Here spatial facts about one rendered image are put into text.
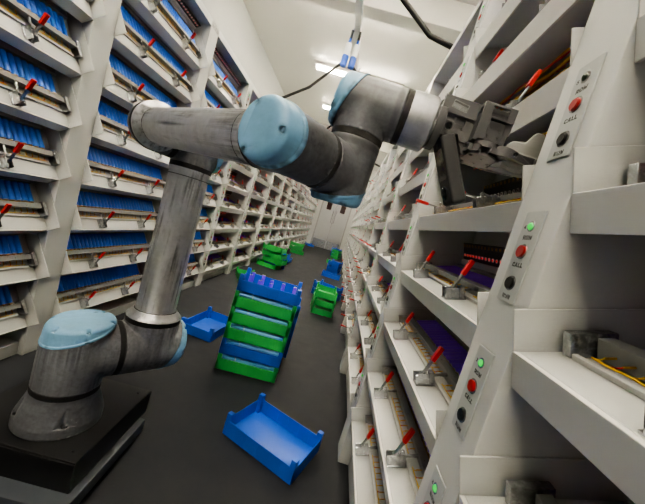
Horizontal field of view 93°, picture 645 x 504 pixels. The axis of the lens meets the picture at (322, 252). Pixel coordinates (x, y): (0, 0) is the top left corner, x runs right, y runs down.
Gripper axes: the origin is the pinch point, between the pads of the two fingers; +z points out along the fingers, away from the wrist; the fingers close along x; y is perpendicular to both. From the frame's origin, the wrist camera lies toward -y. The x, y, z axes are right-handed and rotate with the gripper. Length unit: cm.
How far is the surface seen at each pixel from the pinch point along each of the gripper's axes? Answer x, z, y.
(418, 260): 52, -1, -21
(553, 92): -5.3, -5.6, 10.1
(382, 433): 19, -2, -64
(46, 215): 50, -131, -49
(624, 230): -24.9, -4.2, -10.8
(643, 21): -18.9, -6.1, 11.4
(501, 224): -3.0, -4.5, -10.1
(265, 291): 87, -53, -59
